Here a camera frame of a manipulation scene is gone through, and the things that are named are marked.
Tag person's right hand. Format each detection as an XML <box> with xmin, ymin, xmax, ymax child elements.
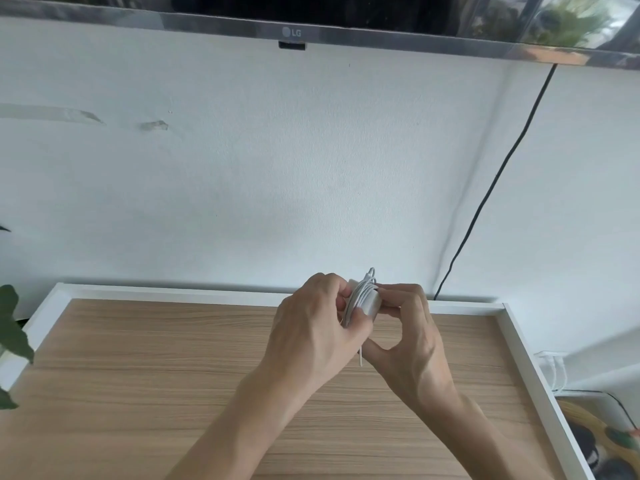
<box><xmin>361</xmin><ymin>283</ymin><xmax>460</xmax><ymax>413</ymax></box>

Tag person's left hand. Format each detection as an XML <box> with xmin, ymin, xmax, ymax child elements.
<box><xmin>258</xmin><ymin>273</ymin><xmax>374</xmax><ymax>396</ymax></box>

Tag white power adapter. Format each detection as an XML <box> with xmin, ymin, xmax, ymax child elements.
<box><xmin>345</xmin><ymin>279</ymin><xmax>384</xmax><ymax>327</ymax></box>

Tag white charging cable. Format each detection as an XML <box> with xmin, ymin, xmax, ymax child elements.
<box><xmin>340</xmin><ymin>267</ymin><xmax>381</xmax><ymax>368</ymax></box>

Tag person's left forearm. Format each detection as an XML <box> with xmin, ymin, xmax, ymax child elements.
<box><xmin>168</xmin><ymin>366</ymin><xmax>321</xmax><ymax>480</ymax></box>

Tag person's right forearm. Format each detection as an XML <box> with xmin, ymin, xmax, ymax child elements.
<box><xmin>413</xmin><ymin>390</ymin><xmax>551</xmax><ymax>480</ymax></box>

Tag colourful printed cushion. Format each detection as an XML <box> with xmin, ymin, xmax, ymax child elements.
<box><xmin>556</xmin><ymin>393</ymin><xmax>640</xmax><ymax>480</ymax></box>

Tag green houseplant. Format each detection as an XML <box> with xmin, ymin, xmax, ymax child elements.
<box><xmin>0</xmin><ymin>226</ymin><xmax>36</xmax><ymax>410</ymax></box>

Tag clear tape strip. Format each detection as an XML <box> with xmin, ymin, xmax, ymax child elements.
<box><xmin>0</xmin><ymin>104</ymin><xmax>106</xmax><ymax>125</ymax></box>

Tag white cables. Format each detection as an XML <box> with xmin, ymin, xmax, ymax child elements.
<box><xmin>534</xmin><ymin>351</ymin><xmax>571</xmax><ymax>393</ymax></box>

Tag black power cable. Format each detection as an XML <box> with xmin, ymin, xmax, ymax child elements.
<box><xmin>433</xmin><ymin>64</ymin><xmax>559</xmax><ymax>301</ymax></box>

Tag wall-mounted television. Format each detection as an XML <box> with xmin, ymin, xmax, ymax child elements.
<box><xmin>0</xmin><ymin>0</ymin><xmax>640</xmax><ymax>70</ymax></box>

